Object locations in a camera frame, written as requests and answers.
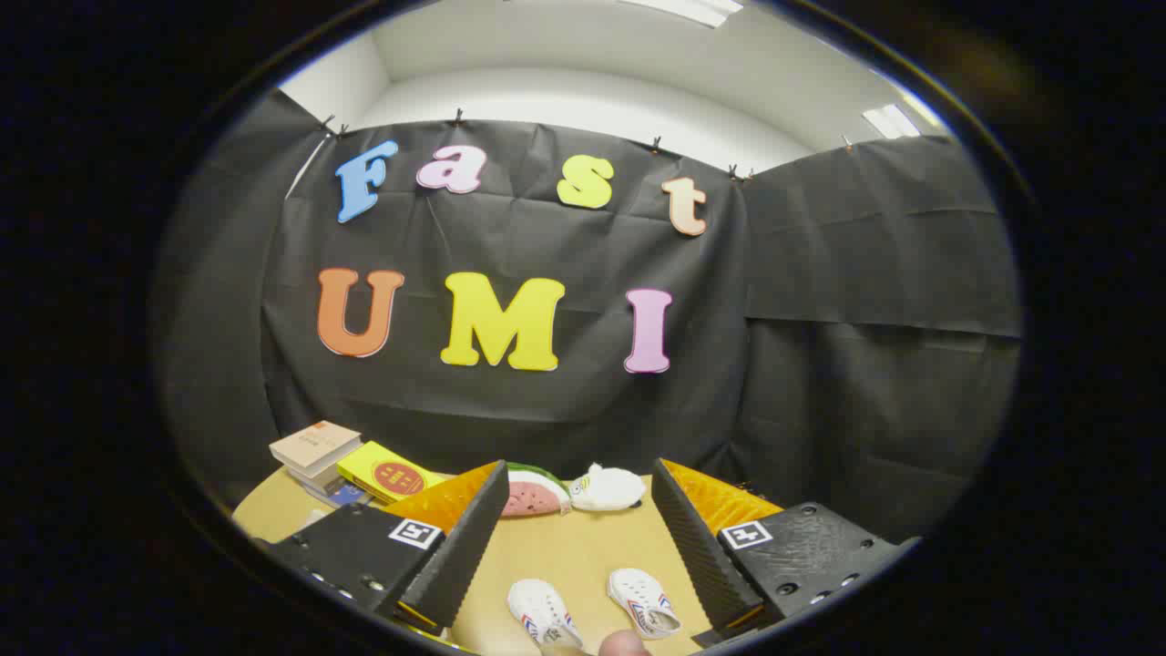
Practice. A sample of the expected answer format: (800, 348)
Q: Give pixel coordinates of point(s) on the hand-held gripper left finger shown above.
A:
(474, 533)

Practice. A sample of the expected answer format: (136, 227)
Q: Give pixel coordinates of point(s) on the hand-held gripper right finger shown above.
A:
(692, 538)

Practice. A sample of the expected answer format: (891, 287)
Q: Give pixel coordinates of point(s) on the white canvas shoe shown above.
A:
(544, 612)
(643, 601)

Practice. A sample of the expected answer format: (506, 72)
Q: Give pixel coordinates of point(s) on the watermelon slice plush toy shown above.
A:
(533, 497)

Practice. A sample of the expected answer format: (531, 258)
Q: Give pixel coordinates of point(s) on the white plush toy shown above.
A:
(606, 489)

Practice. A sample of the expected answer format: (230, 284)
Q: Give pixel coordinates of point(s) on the yellow book with red circle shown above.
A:
(387, 474)

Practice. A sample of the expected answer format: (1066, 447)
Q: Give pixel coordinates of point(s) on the blue book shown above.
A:
(344, 494)

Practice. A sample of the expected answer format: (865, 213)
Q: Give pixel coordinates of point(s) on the ceiling light panel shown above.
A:
(692, 9)
(891, 120)

